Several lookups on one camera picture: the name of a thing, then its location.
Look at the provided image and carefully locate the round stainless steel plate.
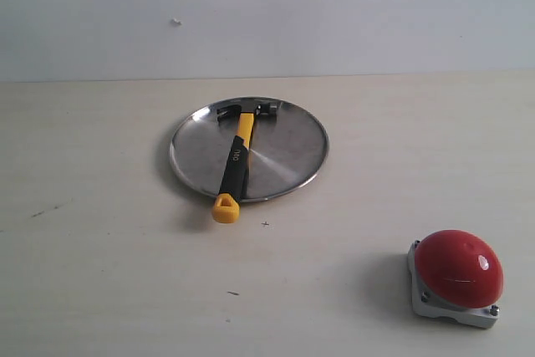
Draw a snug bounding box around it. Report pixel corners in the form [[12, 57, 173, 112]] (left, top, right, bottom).
[[169, 97, 329, 202]]

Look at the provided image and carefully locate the yellow black claw hammer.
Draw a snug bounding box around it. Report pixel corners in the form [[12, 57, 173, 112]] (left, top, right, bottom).
[[211, 99, 279, 224]]

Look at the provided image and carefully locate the red dome push button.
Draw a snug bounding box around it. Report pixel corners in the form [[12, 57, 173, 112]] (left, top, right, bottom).
[[407, 230, 504, 329]]

